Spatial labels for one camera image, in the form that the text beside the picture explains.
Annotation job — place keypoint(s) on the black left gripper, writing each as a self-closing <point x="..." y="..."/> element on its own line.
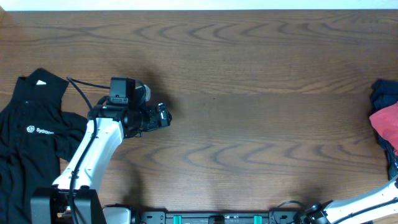
<point x="153" y="123"/>

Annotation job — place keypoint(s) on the red orange t-shirt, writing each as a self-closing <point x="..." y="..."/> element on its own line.
<point x="384" y="122"/>

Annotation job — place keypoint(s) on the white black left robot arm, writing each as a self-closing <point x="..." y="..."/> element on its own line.
<point x="73" y="196"/>

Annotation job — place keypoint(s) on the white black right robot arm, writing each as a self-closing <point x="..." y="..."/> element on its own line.
<point x="377" y="203"/>

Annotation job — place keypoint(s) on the black polo shirt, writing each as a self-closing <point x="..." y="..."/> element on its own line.
<point x="35" y="135"/>

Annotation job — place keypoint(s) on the dark blue jeans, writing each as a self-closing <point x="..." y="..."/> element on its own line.
<point x="385" y="94"/>

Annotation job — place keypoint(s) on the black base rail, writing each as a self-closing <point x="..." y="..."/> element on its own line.
<point x="217" y="217"/>

